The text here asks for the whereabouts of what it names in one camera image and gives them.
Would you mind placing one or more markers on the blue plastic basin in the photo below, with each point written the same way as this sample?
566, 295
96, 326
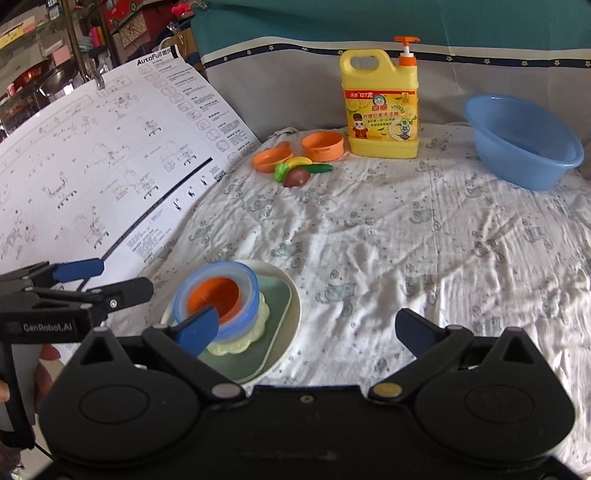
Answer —
521, 147

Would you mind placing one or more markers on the green square plate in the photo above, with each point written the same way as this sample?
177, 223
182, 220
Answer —
258, 350

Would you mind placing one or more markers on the white cat-printed blanket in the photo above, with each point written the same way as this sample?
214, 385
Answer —
392, 258

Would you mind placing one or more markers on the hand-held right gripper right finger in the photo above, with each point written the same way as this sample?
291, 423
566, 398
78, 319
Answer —
413, 328

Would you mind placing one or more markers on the yellow flower-shaped small plate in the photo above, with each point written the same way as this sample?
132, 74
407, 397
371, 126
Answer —
251, 332

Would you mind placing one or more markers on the brown toy onion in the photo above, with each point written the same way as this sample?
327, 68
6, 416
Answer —
295, 177

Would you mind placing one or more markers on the white instruction sheet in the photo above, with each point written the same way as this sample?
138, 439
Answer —
115, 152

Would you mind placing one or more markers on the teal grey star-striped sheet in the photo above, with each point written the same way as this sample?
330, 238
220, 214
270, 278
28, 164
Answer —
286, 78

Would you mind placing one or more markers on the metal clip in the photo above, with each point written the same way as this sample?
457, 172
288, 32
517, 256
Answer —
99, 76

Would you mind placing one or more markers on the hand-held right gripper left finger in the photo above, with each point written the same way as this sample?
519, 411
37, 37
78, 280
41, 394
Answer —
199, 328

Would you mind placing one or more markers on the person's left hand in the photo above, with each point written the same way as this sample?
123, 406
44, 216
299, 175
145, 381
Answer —
48, 354

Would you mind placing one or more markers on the dark green toy cucumber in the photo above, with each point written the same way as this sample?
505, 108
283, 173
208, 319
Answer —
319, 168

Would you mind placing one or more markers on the yellow toy banana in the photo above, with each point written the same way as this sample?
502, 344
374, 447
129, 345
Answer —
300, 161

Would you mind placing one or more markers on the blue transparent bowl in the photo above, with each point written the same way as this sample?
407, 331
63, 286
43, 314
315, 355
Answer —
240, 325

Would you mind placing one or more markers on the wide orange bowl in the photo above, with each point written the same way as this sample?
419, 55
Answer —
323, 145

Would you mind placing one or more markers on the white round plate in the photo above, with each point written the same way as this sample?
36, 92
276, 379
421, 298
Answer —
282, 344

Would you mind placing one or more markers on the cluttered store shelf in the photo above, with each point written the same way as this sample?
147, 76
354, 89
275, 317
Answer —
41, 41

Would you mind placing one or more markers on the yellow detergent pump bottle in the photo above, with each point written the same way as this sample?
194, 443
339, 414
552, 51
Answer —
383, 120

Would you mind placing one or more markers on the small orange bowl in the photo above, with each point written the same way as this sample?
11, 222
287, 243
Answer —
217, 290

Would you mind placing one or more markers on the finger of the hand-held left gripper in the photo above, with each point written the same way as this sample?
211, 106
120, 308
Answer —
129, 290
78, 270

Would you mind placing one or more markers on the orange toy pan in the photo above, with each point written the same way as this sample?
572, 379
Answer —
270, 159

